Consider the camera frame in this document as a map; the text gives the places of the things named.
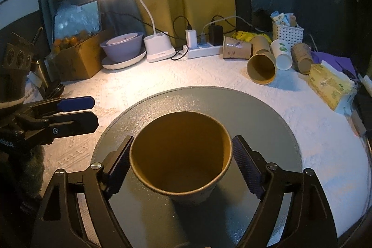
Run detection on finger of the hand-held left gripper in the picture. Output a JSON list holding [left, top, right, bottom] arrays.
[[17, 110, 99, 145], [24, 96, 95, 116]]

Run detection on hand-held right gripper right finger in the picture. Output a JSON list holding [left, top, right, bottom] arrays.
[[232, 135, 339, 248]]

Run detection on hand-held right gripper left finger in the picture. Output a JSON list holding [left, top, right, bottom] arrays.
[[30, 135, 135, 248]]

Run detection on person's left forearm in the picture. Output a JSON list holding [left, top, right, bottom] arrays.
[[0, 146, 45, 208]]

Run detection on metal cup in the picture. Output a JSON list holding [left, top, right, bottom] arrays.
[[30, 57, 55, 89]]

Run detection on white paper cup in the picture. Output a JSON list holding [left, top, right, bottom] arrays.
[[270, 39, 293, 71]]

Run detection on printed brown paper cup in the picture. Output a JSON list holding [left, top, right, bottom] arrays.
[[223, 36, 253, 60]]

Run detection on grey round mat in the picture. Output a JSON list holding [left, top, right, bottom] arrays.
[[90, 86, 303, 248]]

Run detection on cardboard box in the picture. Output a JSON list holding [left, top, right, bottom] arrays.
[[46, 30, 112, 82]]

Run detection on pile of small oranges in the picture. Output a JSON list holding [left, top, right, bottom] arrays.
[[53, 30, 94, 53]]

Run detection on purple bowl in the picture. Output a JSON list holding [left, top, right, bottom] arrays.
[[100, 32, 145, 63]]

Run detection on white plate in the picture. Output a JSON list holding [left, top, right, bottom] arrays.
[[101, 48, 147, 70]]

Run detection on clear plastic bag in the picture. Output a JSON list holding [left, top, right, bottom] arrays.
[[53, 4, 101, 40]]

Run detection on white desk lamp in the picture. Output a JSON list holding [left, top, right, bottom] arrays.
[[97, 0, 176, 63]]

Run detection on yellow tissue pack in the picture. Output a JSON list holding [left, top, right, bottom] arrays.
[[308, 63, 357, 114]]

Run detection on white power strip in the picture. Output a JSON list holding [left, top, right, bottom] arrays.
[[187, 43, 224, 60]]

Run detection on white charger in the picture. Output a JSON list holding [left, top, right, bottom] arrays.
[[185, 29, 198, 49]]

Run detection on yellow snack packet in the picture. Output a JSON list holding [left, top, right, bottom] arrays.
[[232, 31, 266, 42]]

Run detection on black charger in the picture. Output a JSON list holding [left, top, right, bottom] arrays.
[[208, 24, 224, 46]]

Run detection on purple cloth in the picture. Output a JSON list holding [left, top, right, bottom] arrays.
[[311, 51, 357, 80]]

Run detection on white plastic basket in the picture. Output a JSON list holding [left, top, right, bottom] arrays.
[[272, 20, 304, 44]]

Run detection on packets in basket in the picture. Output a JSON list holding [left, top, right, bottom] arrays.
[[270, 11, 299, 28]]

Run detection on black cable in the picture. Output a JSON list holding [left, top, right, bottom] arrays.
[[100, 11, 194, 61]]

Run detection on white cable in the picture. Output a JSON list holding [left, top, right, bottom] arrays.
[[200, 15, 274, 37]]

